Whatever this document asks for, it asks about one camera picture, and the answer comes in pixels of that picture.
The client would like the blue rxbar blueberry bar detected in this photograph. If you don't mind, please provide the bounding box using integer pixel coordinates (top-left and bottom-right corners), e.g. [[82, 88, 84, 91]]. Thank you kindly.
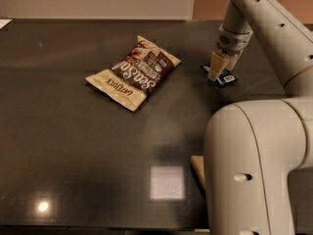
[[214, 70, 237, 88]]

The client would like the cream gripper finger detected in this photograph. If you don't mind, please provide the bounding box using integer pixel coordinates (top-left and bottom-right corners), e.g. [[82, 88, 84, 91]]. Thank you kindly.
[[226, 52, 243, 71], [208, 52, 229, 81]]

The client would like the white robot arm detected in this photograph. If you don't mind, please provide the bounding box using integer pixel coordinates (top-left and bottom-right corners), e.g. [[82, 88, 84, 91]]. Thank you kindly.
[[203, 0, 313, 235]]

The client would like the brown sea salt chips bag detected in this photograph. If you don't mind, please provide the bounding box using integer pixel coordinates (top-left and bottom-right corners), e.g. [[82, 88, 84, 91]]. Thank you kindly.
[[86, 35, 181, 112]]

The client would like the white paper sheet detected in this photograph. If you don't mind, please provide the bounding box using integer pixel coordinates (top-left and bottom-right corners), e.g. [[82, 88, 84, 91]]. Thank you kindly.
[[0, 19, 11, 30]]

